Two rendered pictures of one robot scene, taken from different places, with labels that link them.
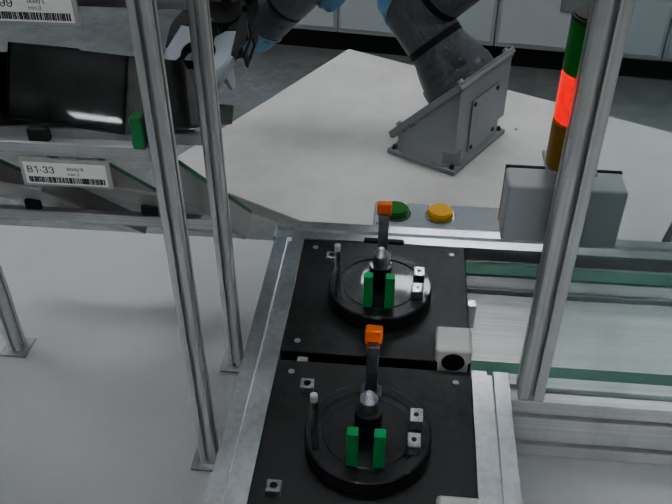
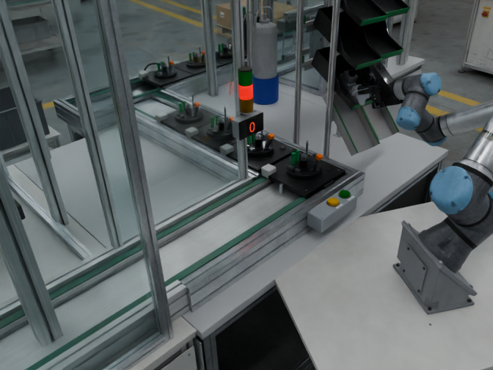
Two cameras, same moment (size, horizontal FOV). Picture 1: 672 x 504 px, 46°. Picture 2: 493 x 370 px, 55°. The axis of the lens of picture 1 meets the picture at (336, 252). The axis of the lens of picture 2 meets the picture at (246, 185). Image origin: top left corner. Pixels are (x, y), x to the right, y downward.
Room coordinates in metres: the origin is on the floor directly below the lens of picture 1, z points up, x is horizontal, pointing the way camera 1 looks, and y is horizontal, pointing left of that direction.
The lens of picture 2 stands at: (1.74, -1.41, 1.96)
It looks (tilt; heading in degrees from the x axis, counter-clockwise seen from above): 33 degrees down; 132
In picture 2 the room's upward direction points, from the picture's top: 2 degrees counter-clockwise
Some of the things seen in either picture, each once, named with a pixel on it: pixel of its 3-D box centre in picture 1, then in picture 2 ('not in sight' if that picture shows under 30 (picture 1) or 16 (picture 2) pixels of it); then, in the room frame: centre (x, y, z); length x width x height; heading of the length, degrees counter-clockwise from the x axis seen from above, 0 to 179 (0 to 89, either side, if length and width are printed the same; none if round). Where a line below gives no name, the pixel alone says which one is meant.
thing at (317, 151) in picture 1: (443, 160); (418, 280); (1.40, -0.22, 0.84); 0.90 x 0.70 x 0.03; 57
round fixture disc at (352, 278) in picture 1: (379, 289); (303, 168); (0.83, -0.06, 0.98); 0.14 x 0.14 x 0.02
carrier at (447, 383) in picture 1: (368, 417); (257, 141); (0.58, -0.04, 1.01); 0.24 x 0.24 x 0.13; 84
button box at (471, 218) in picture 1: (438, 230); (332, 209); (1.04, -0.16, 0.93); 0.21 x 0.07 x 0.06; 84
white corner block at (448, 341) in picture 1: (452, 349); (268, 171); (0.72, -0.15, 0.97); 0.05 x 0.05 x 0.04; 84
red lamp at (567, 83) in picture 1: (584, 95); (246, 90); (0.69, -0.24, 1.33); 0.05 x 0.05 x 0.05
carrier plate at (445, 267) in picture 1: (379, 300); (303, 172); (0.83, -0.06, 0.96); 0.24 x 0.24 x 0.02; 84
